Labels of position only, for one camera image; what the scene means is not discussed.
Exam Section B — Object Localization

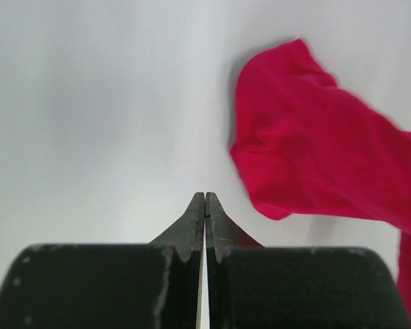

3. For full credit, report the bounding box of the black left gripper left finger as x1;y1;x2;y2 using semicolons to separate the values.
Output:
0;193;205;328

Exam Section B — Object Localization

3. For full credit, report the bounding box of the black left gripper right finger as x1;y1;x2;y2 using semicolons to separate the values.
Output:
205;193;411;328

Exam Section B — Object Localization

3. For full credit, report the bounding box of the red t shirt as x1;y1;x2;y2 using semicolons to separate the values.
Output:
230;39;411;316

